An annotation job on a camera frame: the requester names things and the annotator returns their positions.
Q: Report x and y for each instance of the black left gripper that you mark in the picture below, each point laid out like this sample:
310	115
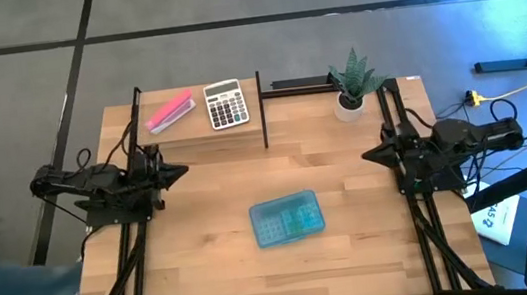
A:
151	174

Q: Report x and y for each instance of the black metal shelf leg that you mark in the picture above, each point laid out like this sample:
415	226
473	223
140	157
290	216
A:
261	112
136	118

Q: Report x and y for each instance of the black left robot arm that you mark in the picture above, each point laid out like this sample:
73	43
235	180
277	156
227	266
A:
96	180

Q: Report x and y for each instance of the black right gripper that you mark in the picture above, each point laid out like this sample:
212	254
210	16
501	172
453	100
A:
417	151

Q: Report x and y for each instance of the pink stapler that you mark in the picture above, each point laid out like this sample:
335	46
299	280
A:
169	111

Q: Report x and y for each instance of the black desk leg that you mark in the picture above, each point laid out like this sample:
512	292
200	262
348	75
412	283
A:
525	62

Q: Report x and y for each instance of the black table frame bar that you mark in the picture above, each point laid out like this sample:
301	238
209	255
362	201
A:
297	91

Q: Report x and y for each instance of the green snake plant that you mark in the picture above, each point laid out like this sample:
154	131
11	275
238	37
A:
356	78

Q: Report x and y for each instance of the white plant pot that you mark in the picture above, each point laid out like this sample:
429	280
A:
347	113

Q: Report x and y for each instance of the translucent pencil case blue lid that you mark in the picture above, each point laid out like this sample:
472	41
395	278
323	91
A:
272	222

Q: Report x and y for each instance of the white desk calculator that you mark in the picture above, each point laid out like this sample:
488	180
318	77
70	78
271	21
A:
226	104

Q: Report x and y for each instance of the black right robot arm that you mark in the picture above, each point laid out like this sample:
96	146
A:
498	131

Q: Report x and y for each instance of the white printed paper box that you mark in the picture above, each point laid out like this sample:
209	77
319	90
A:
496	217

